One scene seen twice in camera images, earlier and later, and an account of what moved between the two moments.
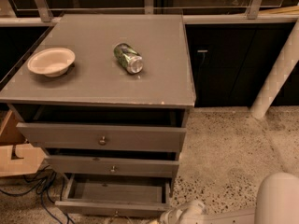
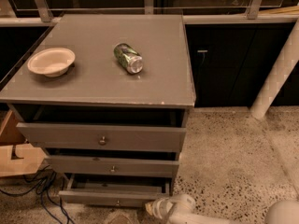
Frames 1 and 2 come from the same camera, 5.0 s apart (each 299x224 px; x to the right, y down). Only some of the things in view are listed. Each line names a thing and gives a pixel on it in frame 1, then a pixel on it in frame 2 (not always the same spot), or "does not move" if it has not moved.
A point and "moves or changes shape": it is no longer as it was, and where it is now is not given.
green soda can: [128, 58] does not move
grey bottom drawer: [115, 197] moves or changes shape
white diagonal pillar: [280, 69] does not move
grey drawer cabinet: [105, 98] does not move
